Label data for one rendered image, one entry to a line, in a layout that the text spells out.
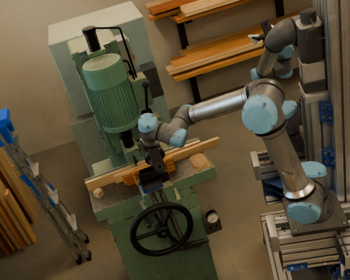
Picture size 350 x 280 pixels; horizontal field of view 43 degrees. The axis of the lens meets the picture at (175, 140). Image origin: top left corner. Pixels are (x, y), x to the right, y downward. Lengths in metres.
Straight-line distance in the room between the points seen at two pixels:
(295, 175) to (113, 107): 0.81
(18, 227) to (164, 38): 2.17
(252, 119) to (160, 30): 2.96
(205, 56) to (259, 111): 2.63
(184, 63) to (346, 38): 2.46
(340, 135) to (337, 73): 0.28
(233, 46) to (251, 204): 1.54
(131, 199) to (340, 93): 1.01
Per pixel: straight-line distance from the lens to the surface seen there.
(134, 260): 2.32
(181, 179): 2.10
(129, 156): 2.10
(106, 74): 1.87
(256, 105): 1.46
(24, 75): 4.38
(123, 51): 2.24
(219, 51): 4.09
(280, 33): 2.03
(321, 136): 1.99
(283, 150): 1.56
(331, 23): 1.70
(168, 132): 1.70
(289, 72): 2.43
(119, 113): 1.95
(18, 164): 2.80
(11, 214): 3.43
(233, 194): 3.36
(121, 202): 2.09
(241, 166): 3.61
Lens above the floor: 2.15
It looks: 31 degrees down
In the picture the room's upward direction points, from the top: 15 degrees counter-clockwise
